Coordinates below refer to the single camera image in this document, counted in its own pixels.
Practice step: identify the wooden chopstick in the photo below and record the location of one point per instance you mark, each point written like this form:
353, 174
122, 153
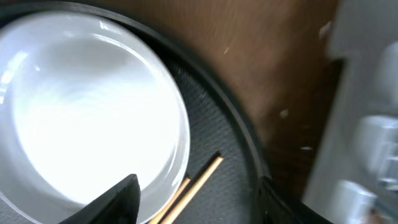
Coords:
160, 215
180, 206

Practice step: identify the grey dishwasher rack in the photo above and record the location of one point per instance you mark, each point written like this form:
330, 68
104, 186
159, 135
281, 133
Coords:
354, 179

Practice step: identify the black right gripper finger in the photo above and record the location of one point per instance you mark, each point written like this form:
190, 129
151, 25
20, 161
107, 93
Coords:
118, 205

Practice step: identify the round black tray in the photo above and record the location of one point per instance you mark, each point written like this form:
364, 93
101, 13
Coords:
241, 190

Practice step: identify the grey plate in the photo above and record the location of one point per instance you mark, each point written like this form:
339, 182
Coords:
84, 103

